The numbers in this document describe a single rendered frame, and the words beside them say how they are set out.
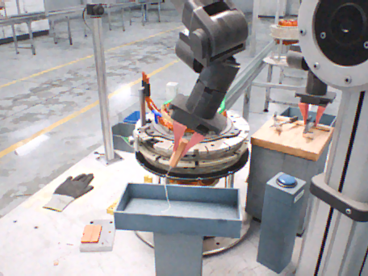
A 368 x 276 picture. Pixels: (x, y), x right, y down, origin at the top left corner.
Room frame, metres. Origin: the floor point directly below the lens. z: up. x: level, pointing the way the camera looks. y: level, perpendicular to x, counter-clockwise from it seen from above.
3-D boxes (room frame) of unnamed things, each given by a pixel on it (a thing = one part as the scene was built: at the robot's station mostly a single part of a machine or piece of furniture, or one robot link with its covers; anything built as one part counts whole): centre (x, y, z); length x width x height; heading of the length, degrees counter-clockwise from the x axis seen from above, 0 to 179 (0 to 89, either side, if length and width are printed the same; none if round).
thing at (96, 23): (1.25, 0.31, 1.07); 0.03 x 0.03 x 0.57; 43
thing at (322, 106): (0.90, -0.37, 1.13); 0.07 x 0.07 x 0.09; 59
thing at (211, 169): (0.89, -0.02, 1.05); 0.29 x 0.29 x 0.06
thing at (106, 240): (0.78, 0.25, 0.79); 0.12 x 0.09 x 0.02; 3
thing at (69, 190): (1.02, 0.40, 0.79); 0.24 x 0.13 x 0.02; 158
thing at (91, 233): (0.77, 0.27, 0.80); 0.07 x 0.05 x 0.01; 3
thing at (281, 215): (0.69, -0.24, 0.91); 0.07 x 0.07 x 0.25; 48
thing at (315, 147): (0.91, -0.32, 1.05); 0.20 x 0.19 x 0.02; 147
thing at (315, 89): (0.90, -0.37, 1.21); 0.10 x 0.07 x 0.07; 59
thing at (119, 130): (1.39, 0.26, 0.82); 0.16 x 0.14 x 0.07; 67
